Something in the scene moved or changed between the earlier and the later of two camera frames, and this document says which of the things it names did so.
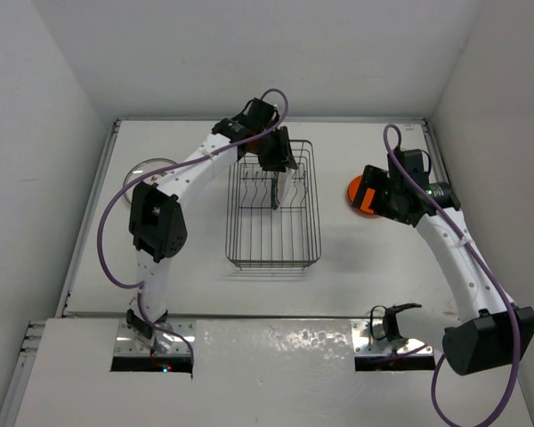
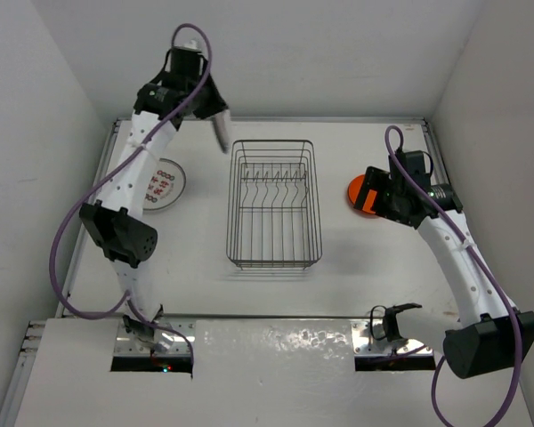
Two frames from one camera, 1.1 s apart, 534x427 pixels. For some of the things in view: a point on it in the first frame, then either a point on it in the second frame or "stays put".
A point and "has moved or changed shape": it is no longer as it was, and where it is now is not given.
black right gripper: [376, 178] stays put
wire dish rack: [260, 237] stays put
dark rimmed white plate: [279, 188] has moved or changed shape
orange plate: [352, 193] stays put
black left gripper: [281, 159] → [216, 105]
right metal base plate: [364, 342] stays put
